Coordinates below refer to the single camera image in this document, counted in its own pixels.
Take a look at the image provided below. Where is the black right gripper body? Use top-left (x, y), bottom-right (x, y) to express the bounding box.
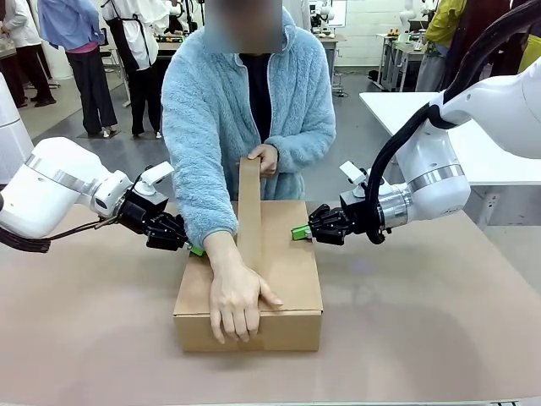
top-left (340, 191), bottom-right (385, 237)

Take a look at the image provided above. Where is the brown packing tape roll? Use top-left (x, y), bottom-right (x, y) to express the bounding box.
top-left (235, 155), bottom-right (265, 272)

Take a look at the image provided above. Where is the grey background workbench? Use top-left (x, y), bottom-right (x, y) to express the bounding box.
top-left (374, 31), bottom-right (424, 92)

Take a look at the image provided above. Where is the large white table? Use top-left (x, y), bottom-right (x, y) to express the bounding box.
top-left (358, 91), bottom-right (541, 228)

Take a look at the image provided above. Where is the black right arm cable sleeve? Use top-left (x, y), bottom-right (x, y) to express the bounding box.
top-left (364, 0), bottom-right (541, 246)

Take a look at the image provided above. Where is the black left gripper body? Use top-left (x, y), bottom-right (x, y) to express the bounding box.
top-left (117, 189), bottom-right (169, 239)

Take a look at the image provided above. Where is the brown cardboard box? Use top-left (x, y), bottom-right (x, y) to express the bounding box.
top-left (172, 200), bottom-right (325, 353)

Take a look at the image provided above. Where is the person in blue fleece jacket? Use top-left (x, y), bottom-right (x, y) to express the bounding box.
top-left (161, 0), bottom-right (338, 247)

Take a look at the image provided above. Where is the person's left forearm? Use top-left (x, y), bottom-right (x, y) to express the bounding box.
top-left (270, 122), bottom-right (337, 174)

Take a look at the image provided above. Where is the person's right forearm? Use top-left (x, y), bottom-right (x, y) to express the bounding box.
top-left (172, 181), bottom-right (255, 276)

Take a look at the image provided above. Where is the black left arm cable bundle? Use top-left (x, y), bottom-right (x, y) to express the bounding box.
top-left (0, 211), bottom-right (128, 255)

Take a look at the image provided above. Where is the person in white coat, apron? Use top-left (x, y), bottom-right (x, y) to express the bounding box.
top-left (101, 0), bottom-right (170, 139)

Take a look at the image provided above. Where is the person in yellow-green skirt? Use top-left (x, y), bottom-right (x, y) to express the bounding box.
top-left (517, 32), bottom-right (541, 74)

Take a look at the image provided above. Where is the person's right hand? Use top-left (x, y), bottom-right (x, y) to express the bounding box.
top-left (208, 264), bottom-right (285, 345)

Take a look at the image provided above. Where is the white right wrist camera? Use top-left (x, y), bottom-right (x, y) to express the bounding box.
top-left (338, 160), bottom-right (369, 198)

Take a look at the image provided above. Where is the person in yellow jacket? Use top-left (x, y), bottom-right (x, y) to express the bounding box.
top-left (416, 0), bottom-right (466, 92)

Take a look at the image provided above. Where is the person in dark robe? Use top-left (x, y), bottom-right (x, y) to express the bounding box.
top-left (447, 0), bottom-right (508, 92)

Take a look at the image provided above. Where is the person's left hand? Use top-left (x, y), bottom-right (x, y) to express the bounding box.
top-left (247, 144), bottom-right (281, 178)

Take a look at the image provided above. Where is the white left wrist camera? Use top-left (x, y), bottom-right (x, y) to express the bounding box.
top-left (134, 162), bottom-right (176, 197)

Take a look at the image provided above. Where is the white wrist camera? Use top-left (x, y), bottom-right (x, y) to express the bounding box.
top-left (338, 160), bottom-right (369, 198)
top-left (134, 162), bottom-right (176, 197)

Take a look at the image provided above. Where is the person in white shirt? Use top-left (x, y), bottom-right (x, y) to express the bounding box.
top-left (0, 0), bottom-right (57, 107)

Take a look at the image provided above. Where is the white cylindrical air purifier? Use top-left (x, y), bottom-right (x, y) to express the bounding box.
top-left (0, 71), bottom-right (36, 185)

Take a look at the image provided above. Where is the person in blue shirt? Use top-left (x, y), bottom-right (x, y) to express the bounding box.
top-left (37, 0), bottom-right (120, 137)

